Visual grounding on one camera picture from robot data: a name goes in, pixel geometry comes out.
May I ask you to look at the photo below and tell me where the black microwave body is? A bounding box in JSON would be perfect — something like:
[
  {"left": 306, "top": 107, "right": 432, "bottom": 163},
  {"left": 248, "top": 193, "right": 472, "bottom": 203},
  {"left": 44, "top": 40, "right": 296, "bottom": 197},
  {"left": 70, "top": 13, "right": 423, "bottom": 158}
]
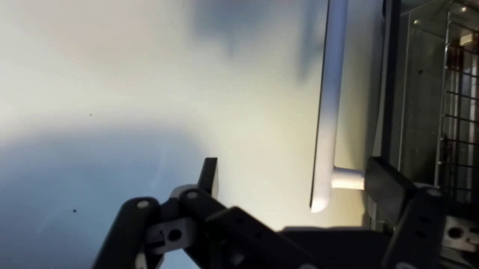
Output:
[{"left": 390, "top": 0, "right": 479, "bottom": 206}]

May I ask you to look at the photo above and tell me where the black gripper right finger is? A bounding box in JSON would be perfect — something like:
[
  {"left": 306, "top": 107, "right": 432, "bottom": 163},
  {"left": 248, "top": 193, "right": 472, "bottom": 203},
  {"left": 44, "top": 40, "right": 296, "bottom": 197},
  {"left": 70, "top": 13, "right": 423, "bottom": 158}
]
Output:
[{"left": 363, "top": 155, "right": 479, "bottom": 269}]

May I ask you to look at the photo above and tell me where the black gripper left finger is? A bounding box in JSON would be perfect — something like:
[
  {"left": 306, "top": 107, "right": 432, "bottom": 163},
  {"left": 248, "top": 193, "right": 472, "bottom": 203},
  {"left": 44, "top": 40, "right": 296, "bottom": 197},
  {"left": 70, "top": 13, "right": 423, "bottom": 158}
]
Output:
[{"left": 92, "top": 155, "right": 282, "bottom": 269}]

